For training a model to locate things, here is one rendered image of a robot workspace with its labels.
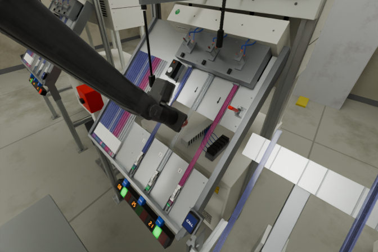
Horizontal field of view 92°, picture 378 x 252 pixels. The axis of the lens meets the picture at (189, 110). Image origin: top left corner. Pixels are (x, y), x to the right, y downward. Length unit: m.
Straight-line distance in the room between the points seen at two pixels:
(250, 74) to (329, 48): 2.40
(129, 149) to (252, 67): 0.61
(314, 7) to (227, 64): 0.28
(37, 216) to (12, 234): 0.08
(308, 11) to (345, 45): 2.32
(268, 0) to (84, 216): 1.66
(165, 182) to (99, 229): 0.94
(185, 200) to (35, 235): 0.60
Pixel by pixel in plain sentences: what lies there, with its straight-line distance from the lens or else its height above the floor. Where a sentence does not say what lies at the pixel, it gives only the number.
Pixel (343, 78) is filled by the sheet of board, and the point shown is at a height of 0.40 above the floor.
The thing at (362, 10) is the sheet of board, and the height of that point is 1.12.
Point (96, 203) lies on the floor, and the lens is 1.70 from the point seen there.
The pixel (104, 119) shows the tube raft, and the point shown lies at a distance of 1.03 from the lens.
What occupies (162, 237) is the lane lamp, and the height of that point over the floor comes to 0.66.
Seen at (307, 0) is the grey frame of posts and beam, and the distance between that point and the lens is 0.67.
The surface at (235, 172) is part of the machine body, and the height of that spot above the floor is 0.62.
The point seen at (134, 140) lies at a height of 0.81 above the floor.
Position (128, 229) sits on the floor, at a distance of 1.55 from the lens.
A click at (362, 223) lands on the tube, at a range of 0.57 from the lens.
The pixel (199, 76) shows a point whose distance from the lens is 0.75.
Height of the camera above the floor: 1.41
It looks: 37 degrees down
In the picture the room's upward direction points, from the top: 1 degrees clockwise
